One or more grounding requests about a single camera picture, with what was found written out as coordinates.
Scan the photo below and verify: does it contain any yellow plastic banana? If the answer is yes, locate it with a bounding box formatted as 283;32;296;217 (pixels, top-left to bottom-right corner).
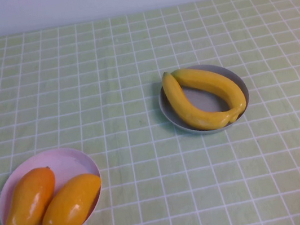
171;59;250;131
160;61;237;137

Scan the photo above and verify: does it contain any grey round plate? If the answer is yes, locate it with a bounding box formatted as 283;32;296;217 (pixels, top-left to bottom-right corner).
154;57;255;142

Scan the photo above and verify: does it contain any pink round plate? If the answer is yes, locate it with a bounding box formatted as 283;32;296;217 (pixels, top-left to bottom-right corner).
0;142;109;225

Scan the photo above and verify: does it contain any green checked tablecloth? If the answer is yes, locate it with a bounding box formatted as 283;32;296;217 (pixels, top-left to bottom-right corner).
0;0;300;225

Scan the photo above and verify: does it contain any yellow orange mango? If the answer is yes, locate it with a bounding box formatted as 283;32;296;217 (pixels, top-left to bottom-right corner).
35;171;109;225

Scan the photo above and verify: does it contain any deep orange mango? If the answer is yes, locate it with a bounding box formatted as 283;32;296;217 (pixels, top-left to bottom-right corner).
0;164;63;225

